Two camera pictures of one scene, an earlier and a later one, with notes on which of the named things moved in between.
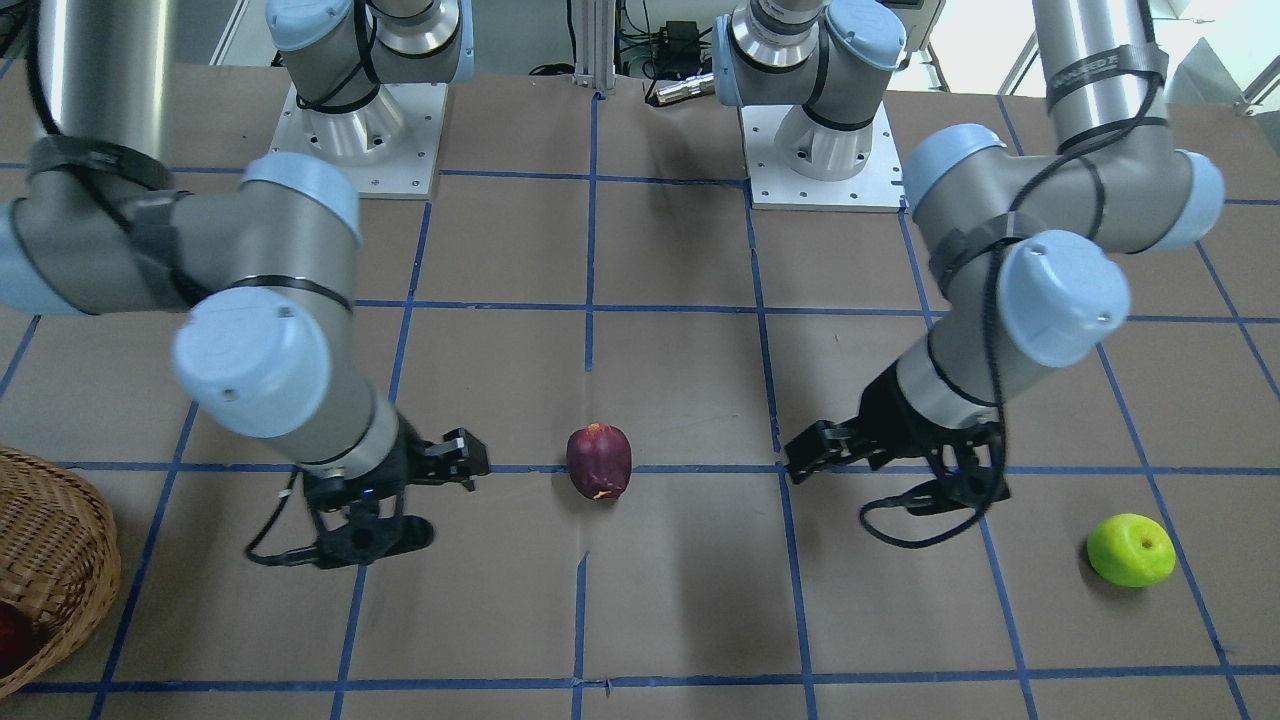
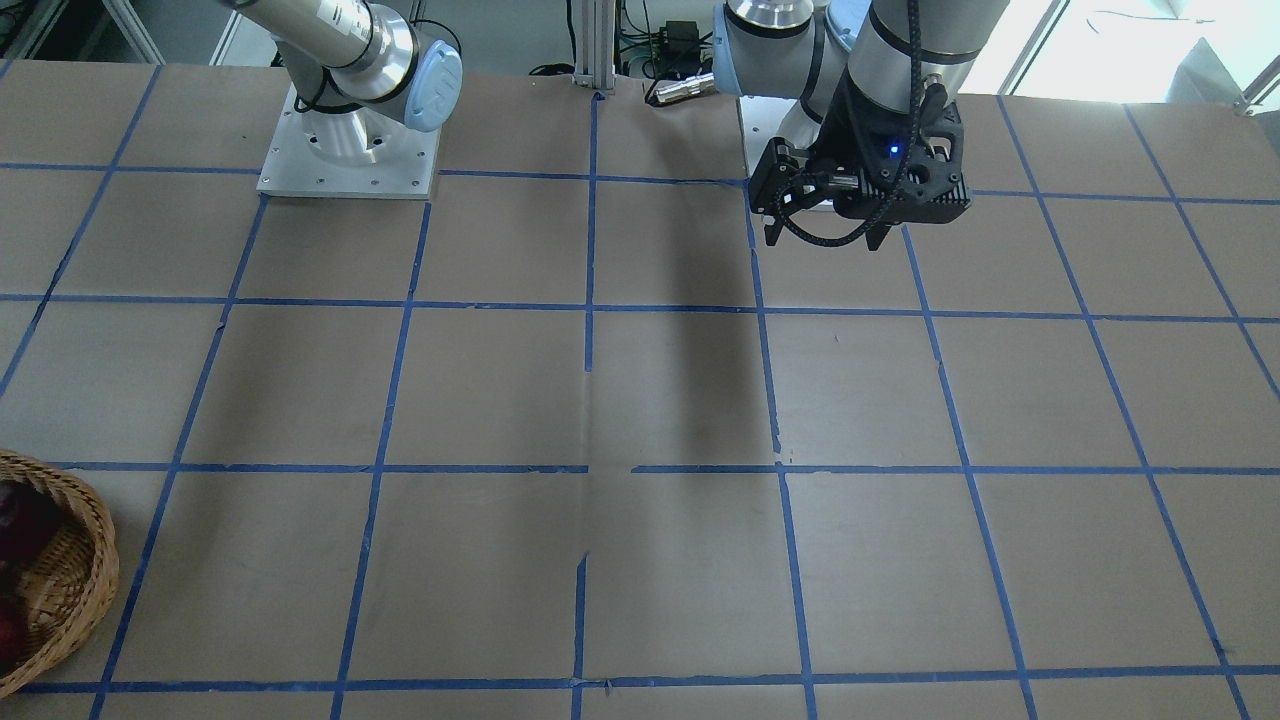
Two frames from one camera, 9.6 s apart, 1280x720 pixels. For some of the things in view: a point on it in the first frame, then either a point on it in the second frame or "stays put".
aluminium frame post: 595,45 stays put
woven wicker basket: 60,554 stays put
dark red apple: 599,460 -> 27,521
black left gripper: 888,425 -> 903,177
